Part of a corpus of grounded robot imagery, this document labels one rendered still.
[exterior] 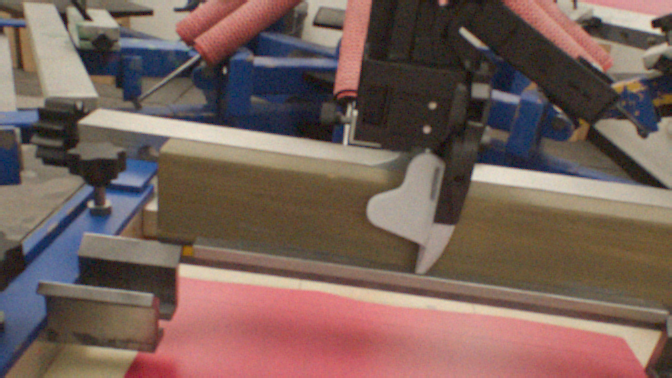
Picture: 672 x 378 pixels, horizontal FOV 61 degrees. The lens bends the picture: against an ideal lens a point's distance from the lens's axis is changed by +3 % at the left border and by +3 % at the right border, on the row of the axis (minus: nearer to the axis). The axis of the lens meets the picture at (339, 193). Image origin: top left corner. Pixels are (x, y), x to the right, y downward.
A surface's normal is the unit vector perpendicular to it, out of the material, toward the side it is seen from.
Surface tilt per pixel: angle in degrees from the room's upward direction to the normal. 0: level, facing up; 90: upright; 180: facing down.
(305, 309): 0
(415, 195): 83
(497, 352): 0
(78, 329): 90
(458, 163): 81
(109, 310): 90
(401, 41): 90
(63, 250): 0
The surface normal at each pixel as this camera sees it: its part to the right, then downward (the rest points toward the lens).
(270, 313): 0.14, -0.89
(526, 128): -0.52, 0.30
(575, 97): -0.07, 0.43
